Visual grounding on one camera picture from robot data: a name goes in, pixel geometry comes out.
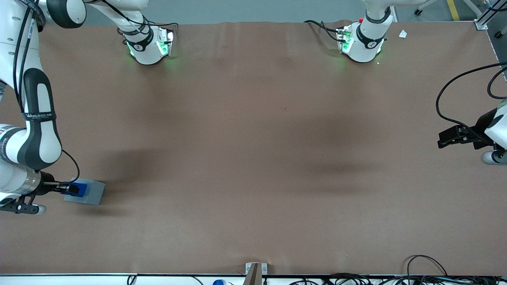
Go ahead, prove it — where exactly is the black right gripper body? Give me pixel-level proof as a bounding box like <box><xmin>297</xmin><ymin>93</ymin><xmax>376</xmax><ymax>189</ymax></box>
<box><xmin>38</xmin><ymin>171</ymin><xmax>57</xmax><ymax>196</ymax></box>

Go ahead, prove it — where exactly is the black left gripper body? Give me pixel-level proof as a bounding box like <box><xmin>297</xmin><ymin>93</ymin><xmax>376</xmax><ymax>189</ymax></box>
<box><xmin>471</xmin><ymin>108</ymin><xmax>498</xmax><ymax>151</ymax></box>

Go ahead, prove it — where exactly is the blue plastic block part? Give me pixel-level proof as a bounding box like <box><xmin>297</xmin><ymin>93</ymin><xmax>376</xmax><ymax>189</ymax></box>
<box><xmin>71</xmin><ymin>179</ymin><xmax>91</xmax><ymax>198</ymax></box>

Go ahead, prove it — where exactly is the gray square base block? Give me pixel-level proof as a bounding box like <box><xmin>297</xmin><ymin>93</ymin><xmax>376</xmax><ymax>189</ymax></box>
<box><xmin>64</xmin><ymin>179</ymin><xmax>106</xmax><ymax>206</ymax></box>

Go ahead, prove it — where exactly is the stand leg with black caster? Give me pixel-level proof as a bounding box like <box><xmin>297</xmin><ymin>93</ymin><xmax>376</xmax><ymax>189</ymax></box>
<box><xmin>414</xmin><ymin>0</ymin><xmax>441</xmax><ymax>16</ymax></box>

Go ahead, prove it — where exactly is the brown table cover sheet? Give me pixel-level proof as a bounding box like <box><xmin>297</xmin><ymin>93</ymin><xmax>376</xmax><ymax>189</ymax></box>
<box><xmin>0</xmin><ymin>20</ymin><xmax>507</xmax><ymax>277</ymax></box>

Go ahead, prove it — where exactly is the left wrist camera unit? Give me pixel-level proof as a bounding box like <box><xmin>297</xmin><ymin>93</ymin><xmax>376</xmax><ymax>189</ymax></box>
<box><xmin>480</xmin><ymin>150</ymin><xmax>507</xmax><ymax>166</ymax></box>

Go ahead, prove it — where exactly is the long black left arm cable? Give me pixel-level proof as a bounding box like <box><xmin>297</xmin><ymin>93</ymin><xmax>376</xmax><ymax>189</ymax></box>
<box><xmin>435</xmin><ymin>62</ymin><xmax>507</xmax><ymax>140</ymax></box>

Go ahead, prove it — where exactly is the short black left arm cable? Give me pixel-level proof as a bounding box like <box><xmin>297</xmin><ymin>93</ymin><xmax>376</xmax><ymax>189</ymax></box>
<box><xmin>487</xmin><ymin>70</ymin><xmax>507</xmax><ymax>100</ymax></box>

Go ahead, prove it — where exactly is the aluminium frame post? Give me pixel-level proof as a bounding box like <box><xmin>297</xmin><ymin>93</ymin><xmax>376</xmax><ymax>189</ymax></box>
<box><xmin>475</xmin><ymin>0</ymin><xmax>507</xmax><ymax>31</ymax></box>

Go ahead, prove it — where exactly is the looped black cable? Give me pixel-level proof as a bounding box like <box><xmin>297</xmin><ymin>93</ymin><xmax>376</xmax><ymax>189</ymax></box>
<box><xmin>407</xmin><ymin>255</ymin><xmax>448</xmax><ymax>277</ymax></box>

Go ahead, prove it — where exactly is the black left base cable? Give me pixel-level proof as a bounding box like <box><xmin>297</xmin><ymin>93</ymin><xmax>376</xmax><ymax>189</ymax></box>
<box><xmin>304</xmin><ymin>19</ymin><xmax>342</xmax><ymax>43</ymax></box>

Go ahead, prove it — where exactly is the black base cable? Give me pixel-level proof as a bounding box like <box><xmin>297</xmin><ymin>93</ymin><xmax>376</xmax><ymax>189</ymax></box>
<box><xmin>141</xmin><ymin>20</ymin><xmax>179</xmax><ymax>34</ymax></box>
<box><xmin>304</xmin><ymin>19</ymin><xmax>342</xmax><ymax>43</ymax></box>

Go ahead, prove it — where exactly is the tangled black cable bundle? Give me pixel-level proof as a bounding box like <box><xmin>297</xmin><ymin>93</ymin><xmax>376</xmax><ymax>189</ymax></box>
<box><xmin>288</xmin><ymin>273</ymin><xmax>507</xmax><ymax>285</ymax></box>

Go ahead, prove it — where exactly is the black right base cable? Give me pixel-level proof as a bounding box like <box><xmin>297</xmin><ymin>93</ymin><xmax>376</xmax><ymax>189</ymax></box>
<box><xmin>141</xmin><ymin>20</ymin><xmax>179</xmax><ymax>34</ymax></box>

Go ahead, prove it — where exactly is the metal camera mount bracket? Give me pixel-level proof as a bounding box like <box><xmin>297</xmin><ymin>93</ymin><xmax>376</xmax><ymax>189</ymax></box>
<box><xmin>242</xmin><ymin>262</ymin><xmax>268</xmax><ymax>285</ymax></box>

